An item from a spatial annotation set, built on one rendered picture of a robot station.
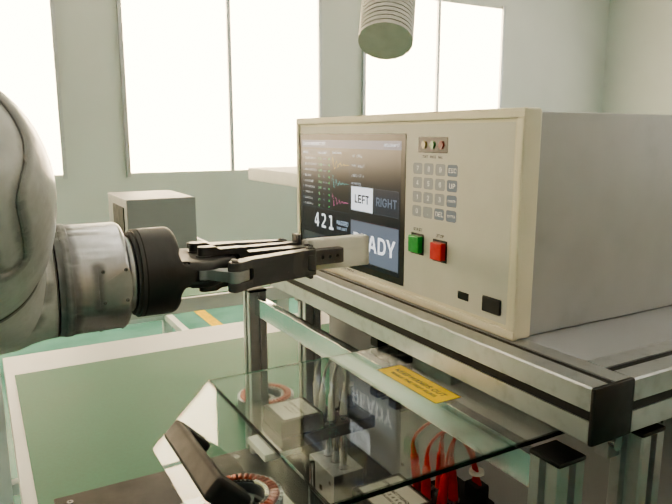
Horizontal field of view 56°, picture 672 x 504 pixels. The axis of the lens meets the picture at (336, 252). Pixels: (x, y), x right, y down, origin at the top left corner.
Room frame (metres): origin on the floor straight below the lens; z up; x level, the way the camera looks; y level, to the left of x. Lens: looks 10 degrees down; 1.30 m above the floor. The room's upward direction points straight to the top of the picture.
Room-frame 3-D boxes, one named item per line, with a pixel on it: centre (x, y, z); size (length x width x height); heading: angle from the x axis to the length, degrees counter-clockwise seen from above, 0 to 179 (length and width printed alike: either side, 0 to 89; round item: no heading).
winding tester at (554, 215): (0.83, -0.22, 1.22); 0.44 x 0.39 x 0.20; 30
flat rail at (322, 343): (0.73, -0.02, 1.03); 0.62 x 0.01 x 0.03; 30
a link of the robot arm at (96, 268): (0.51, 0.20, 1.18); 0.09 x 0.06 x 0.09; 30
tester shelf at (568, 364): (0.84, -0.21, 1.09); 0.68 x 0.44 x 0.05; 30
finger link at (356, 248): (0.62, 0.00, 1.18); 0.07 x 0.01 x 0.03; 120
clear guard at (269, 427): (0.52, -0.03, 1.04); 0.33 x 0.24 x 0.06; 120
